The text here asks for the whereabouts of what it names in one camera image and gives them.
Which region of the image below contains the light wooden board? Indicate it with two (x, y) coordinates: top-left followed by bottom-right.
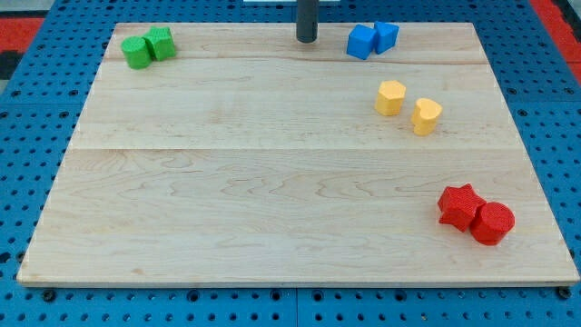
(17, 23), (579, 288)

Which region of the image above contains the yellow hexagon block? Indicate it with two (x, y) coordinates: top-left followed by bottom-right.
(374, 80), (407, 116)

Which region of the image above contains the blue cube block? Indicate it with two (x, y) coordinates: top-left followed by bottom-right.
(346, 25), (377, 60)

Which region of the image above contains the yellow heart block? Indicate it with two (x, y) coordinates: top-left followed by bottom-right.
(410, 98), (443, 136)

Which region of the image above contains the blue triangle block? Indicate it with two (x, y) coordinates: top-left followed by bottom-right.
(374, 21), (399, 55)

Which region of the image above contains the red star block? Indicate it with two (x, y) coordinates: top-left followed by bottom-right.
(438, 183), (487, 232)

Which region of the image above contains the green star block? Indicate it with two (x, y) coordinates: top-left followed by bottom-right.
(143, 26), (176, 61)

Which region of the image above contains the green cylinder block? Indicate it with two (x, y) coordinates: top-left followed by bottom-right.
(121, 36), (152, 69)

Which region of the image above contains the red cylinder block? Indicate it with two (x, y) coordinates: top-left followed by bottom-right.
(470, 202), (516, 246)

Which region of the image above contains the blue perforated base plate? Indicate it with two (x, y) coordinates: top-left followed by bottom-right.
(1, 0), (580, 326)

